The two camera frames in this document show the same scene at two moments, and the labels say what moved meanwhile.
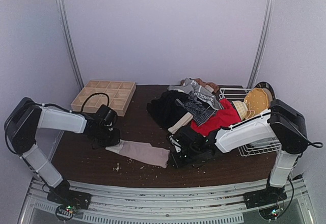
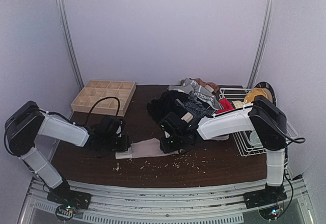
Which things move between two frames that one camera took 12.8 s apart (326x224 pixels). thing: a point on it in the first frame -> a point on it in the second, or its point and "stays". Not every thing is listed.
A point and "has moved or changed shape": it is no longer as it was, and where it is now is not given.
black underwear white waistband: x=165 y=110 stays
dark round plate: x=270 y=94 stays
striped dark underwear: x=199 y=113 stays
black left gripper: x=107 y=139 -> x=122 y=144
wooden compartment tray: x=120 y=93 stays
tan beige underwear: x=209 y=86 stays
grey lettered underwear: x=194 y=89 stays
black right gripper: x=180 y=156 -> x=166 y=145
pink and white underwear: x=143 y=152 has moved or changed shape
